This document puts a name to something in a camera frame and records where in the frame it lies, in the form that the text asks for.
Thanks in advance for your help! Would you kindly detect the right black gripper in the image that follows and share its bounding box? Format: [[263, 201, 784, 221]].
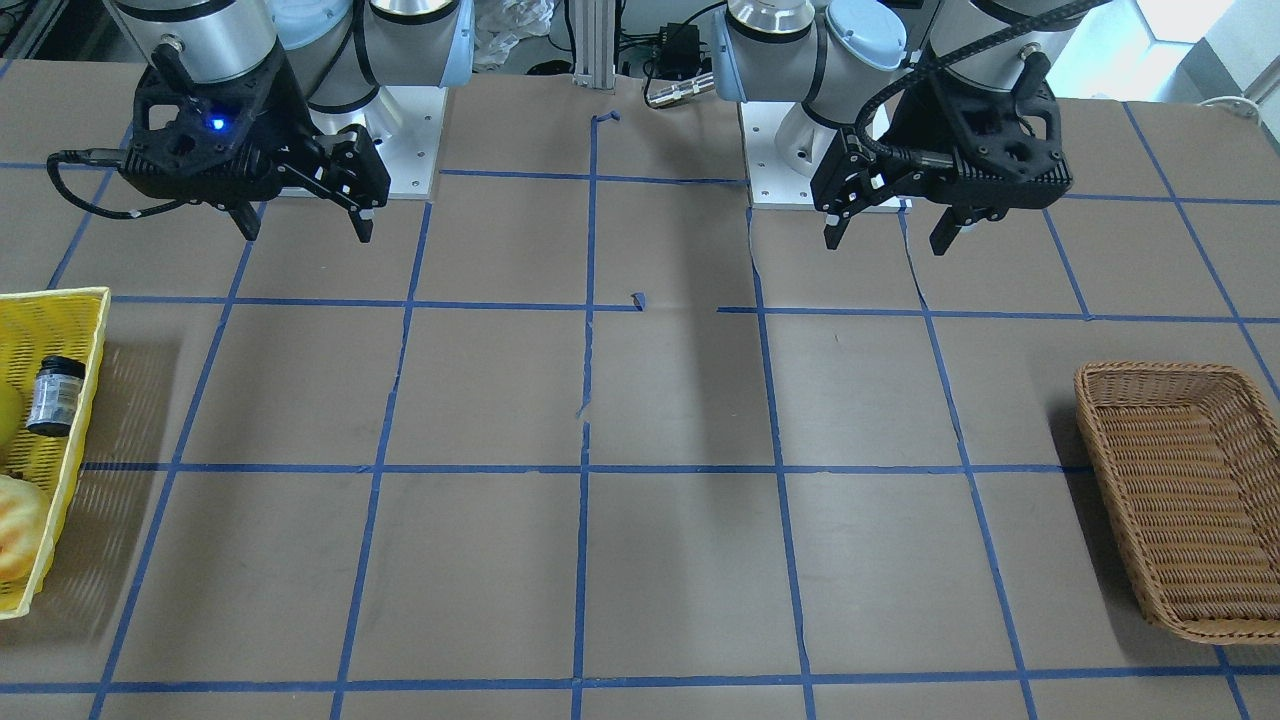
[[119, 42, 390, 243]]

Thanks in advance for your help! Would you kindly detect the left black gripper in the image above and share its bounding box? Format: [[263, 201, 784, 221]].
[[812, 51, 1074, 258]]

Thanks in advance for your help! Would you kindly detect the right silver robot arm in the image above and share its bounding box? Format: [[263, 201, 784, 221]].
[[90, 1, 475, 243]]

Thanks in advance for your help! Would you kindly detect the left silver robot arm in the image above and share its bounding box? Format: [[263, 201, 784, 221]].
[[712, 1, 1094, 255]]

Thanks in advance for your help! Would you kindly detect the yellow plastic basket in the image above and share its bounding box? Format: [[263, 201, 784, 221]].
[[1, 287, 113, 620]]

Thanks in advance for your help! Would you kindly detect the small dark jar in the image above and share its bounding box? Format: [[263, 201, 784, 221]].
[[26, 355, 87, 438]]

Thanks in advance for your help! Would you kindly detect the brown wicker basket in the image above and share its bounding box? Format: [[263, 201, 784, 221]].
[[1074, 361, 1279, 644]]

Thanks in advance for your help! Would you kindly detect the orange round fruit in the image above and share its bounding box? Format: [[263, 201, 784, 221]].
[[1, 475, 50, 582]]

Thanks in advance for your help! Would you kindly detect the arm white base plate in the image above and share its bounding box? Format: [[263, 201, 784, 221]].
[[310, 86, 449, 200], [739, 102, 836, 211]]

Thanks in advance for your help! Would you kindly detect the aluminium frame post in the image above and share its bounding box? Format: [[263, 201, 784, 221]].
[[564, 1, 622, 94]]

